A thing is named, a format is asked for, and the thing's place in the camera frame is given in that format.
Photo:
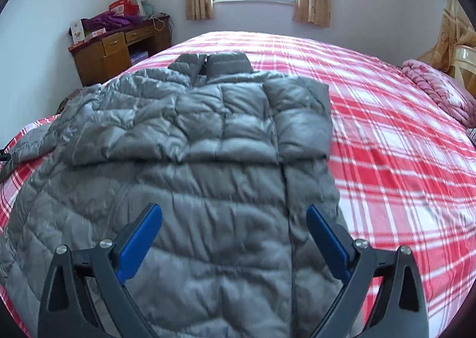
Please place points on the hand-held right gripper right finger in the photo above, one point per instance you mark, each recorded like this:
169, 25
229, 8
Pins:
329, 245

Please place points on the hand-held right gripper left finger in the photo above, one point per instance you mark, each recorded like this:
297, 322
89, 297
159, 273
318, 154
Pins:
139, 245

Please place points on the grey puffer jacket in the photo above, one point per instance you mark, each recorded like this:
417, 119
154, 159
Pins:
208, 174

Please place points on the red plaid bed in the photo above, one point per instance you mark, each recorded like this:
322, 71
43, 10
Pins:
390, 174

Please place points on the blue box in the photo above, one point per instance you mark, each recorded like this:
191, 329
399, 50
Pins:
139, 57

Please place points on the pink quilt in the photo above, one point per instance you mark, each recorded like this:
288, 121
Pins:
435, 86

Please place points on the wooden desk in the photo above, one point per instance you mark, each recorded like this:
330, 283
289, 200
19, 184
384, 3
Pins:
93, 58

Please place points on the flat red box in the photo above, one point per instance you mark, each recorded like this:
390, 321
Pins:
95, 35

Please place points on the white printed box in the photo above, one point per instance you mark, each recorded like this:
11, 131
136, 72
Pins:
77, 31

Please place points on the purple cloth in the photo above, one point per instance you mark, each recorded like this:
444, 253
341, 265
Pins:
109, 20

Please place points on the beige plastic chair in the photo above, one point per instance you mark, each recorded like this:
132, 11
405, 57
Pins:
465, 60

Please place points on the pale green bag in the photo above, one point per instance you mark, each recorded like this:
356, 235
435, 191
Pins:
149, 10

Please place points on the red gift box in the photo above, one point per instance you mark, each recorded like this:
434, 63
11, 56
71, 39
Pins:
118, 7

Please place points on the red gift bag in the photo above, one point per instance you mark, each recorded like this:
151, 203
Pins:
134, 6

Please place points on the yellow patterned cloth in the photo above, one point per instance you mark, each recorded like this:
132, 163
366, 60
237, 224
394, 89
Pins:
452, 32

